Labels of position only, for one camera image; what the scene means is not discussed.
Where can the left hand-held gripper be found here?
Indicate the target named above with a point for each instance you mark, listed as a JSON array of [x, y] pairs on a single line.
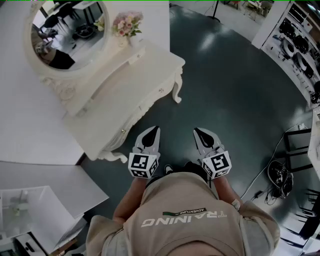
[[142, 163]]

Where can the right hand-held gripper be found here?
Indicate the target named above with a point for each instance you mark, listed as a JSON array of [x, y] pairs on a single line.
[[217, 163]]

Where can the white dressing table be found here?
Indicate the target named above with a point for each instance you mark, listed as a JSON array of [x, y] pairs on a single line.
[[112, 105]]

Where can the person's left forearm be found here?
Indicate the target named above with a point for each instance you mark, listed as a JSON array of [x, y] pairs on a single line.
[[130, 197]]

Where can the person's right forearm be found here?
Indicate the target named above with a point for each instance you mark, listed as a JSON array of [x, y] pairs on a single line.
[[223, 190]]

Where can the person's black trousers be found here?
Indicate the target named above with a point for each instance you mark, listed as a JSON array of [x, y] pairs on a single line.
[[195, 168]]

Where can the person's black white shoe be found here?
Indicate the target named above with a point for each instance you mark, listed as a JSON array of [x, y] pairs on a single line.
[[168, 169]]

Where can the person's beige printed shirt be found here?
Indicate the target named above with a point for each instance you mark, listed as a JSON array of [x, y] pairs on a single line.
[[180, 200]]

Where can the white power adapter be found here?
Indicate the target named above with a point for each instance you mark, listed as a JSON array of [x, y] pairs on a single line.
[[302, 126]]

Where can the white vase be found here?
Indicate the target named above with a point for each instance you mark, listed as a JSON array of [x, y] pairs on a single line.
[[123, 41]]

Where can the pink flower bouquet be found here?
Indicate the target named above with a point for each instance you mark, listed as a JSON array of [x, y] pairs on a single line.
[[126, 22]]

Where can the black floor stand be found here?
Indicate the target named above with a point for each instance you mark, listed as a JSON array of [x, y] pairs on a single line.
[[215, 18]]

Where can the white shelving rack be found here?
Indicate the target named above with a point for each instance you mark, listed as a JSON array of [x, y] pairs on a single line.
[[265, 30]]

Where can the oval white framed mirror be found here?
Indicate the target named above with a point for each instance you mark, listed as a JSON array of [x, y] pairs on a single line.
[[65, 37]]

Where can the black metal frame stand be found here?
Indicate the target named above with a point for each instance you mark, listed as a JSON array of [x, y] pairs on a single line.
[[298, 150]]

